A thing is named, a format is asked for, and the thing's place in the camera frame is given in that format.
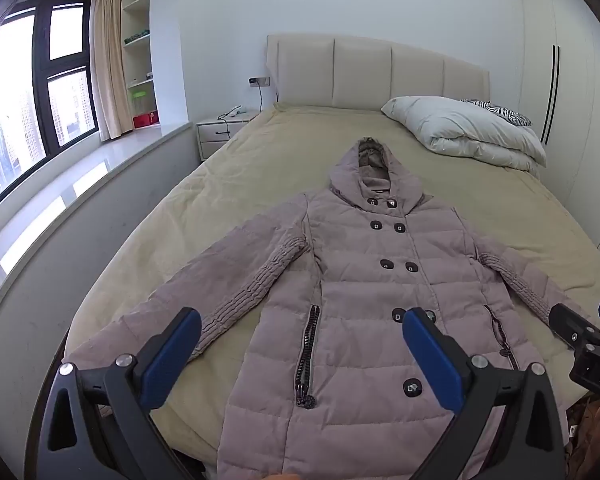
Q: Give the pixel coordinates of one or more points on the white nightstand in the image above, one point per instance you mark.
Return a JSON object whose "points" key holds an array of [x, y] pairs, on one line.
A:
{"points": [[220, 132]]}

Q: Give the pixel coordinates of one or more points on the wall socket panel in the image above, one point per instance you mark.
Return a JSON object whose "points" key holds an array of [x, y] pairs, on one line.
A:
{"points": [[259, 81]]}

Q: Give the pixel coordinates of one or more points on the red box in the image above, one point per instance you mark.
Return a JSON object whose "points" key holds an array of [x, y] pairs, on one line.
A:
{"points": [[145, 120]]}

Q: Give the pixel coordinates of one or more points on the zebra print pillow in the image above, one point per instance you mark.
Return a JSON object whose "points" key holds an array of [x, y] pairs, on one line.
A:
{"points": [[505, 112]]}

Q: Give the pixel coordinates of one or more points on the bed with beige sheet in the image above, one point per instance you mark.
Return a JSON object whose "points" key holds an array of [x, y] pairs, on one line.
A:
{"points": [[280, 160]]}

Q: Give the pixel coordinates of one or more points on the white wardrobe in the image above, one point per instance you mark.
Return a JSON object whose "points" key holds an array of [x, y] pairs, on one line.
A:
{"points": [[570, 110]]}

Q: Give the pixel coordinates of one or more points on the white wall shelf unit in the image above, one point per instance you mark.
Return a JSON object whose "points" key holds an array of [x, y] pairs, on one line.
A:
{"points": [[140, 60]]}

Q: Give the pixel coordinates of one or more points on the black framed window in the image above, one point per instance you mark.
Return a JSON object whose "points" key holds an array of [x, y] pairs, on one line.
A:
{"points": [[40, 75]]}

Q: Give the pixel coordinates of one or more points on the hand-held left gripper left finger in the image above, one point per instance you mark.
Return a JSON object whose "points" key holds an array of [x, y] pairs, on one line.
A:
{"points": [[172, 355]]}

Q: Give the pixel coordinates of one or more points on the white folded duvet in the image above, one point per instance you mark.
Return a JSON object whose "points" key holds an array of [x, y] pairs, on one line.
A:
{"points": [[460, 127]]}

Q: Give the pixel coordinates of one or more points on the mauve hooded puffer coat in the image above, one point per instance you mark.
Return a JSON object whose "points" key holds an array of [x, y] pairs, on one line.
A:
{"points": [[360, 270]]}

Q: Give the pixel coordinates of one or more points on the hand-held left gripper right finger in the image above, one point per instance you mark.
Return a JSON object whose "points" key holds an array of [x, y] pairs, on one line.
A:
{"points": [[432, 355]]}

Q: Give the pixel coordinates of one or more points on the white charger on nightstand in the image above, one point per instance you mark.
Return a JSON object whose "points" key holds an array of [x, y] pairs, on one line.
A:
{"points": [[232, 111]]}

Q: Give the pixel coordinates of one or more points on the white window sill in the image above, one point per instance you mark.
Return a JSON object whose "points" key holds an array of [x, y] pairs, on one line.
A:
{"points": [[80, 190]]}

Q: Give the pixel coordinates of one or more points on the green items on shelf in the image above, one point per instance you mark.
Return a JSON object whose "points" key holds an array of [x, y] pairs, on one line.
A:
{"points": [[137, 38]]}

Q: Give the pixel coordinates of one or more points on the cream padded headboard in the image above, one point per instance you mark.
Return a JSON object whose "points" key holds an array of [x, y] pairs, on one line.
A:
{"points": [[360, 70]]}

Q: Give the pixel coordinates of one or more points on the beige curtain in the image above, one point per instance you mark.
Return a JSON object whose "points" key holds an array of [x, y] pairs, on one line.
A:
{"points": [[109, 60]]}

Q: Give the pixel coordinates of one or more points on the green lidded container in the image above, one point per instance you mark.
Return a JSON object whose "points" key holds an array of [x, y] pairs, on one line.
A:
{"points": [[140, 95]]}

